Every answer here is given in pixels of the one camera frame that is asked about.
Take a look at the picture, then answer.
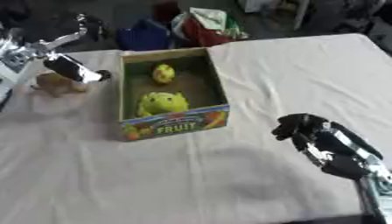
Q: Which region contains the small yellow toy fruit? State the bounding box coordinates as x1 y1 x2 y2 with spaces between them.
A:
151 63 178 85

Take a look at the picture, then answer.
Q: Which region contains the tan soft toy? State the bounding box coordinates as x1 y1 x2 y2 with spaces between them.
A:
29 71 89 98

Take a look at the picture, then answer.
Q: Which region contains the blue bag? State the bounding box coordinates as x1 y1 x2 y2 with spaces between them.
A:
115 18 175 52

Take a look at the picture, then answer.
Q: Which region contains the cardboard box with printed front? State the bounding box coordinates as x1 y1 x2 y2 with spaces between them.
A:
117 47 232 143

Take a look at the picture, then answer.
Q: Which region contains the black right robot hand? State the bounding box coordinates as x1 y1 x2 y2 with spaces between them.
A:
270 113 386 180

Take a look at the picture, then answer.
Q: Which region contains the yellow-green soft toy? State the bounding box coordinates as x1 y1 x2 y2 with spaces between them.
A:
135 91 192 118

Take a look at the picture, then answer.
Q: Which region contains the red and white bag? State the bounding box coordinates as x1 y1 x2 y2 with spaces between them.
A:
171 6 250 48

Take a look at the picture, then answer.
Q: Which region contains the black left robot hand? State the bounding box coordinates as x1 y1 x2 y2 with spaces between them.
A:
41 53 114 84

